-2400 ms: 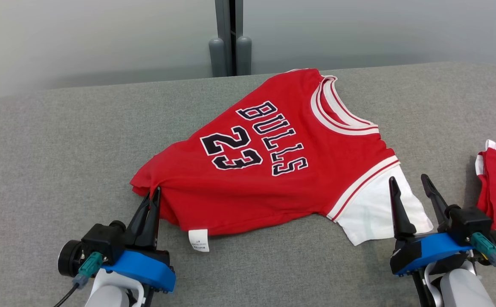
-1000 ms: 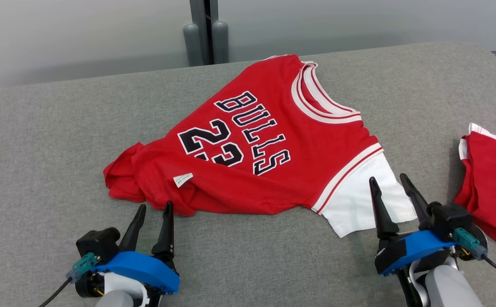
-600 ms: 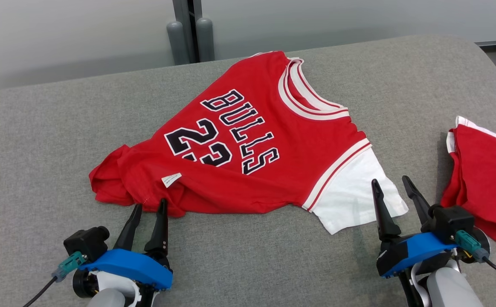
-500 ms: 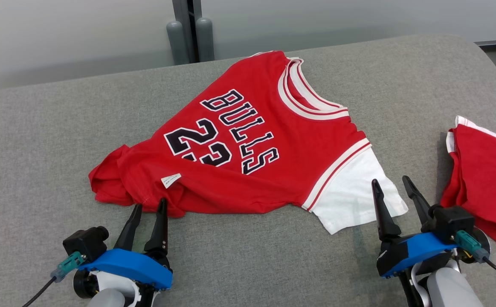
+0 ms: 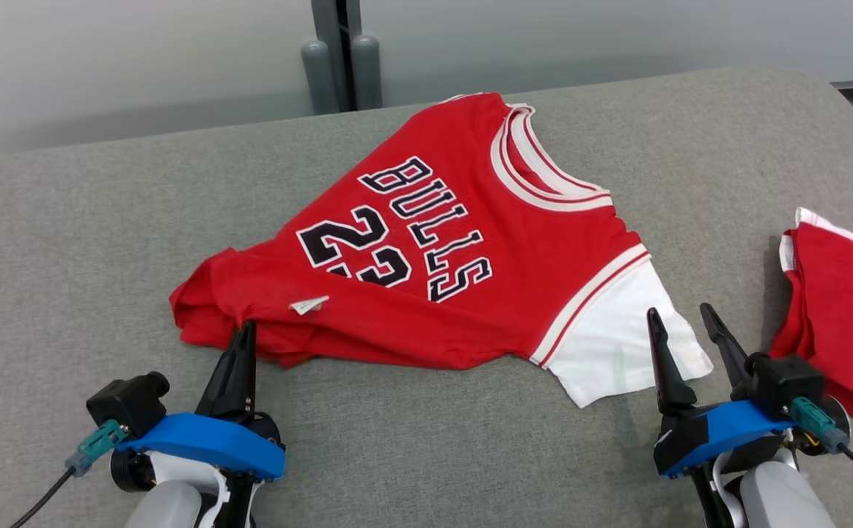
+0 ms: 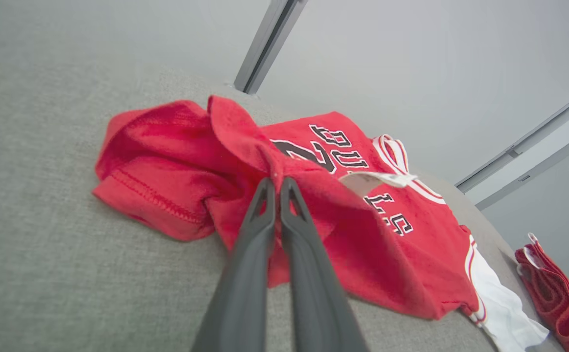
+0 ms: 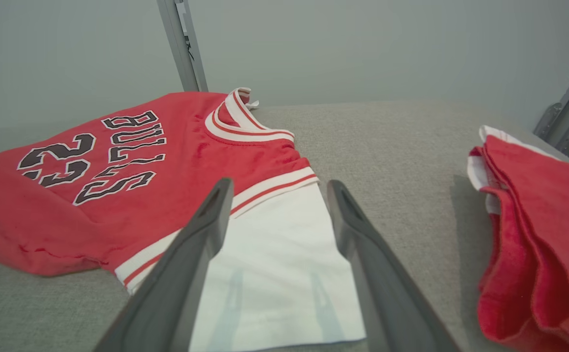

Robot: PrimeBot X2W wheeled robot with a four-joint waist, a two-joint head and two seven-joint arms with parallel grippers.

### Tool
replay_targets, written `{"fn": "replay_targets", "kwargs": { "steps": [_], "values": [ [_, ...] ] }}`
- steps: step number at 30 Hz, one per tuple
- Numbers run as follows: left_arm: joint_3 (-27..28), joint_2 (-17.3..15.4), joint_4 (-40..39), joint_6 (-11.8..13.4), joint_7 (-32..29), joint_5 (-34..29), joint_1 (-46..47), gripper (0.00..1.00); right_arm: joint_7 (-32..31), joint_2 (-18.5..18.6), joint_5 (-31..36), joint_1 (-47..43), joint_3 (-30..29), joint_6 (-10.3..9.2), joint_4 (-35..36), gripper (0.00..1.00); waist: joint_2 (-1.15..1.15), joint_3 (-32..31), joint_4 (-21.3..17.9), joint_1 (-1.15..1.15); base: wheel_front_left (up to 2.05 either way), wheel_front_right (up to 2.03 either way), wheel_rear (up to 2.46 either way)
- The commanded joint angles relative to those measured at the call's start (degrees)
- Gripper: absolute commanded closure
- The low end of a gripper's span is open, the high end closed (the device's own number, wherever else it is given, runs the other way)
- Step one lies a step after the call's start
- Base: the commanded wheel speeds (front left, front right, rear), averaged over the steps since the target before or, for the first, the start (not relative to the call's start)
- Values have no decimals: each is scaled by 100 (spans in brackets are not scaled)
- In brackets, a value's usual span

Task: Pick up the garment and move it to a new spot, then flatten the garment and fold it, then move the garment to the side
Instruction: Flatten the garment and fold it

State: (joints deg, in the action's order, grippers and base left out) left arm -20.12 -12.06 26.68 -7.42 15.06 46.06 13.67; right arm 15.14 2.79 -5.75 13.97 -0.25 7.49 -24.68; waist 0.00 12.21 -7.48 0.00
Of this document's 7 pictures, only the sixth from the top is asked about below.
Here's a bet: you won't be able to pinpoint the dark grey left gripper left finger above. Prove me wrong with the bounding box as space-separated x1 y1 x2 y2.
191 177 276 352

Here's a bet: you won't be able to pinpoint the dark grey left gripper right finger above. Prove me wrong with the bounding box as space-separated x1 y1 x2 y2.
280 177 369 352

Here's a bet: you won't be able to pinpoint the red basketball shorts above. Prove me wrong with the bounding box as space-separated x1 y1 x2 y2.
514 233 569 352

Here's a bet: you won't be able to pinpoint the red and white Bulls jersey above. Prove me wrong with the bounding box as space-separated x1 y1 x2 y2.
92 95 550 352

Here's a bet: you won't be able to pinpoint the grey metal wall rail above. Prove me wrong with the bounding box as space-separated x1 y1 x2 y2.
475 125 569 212
455 82 569 194

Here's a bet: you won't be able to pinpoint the grey metal partition post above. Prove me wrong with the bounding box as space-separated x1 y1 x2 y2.
234 0 309 95

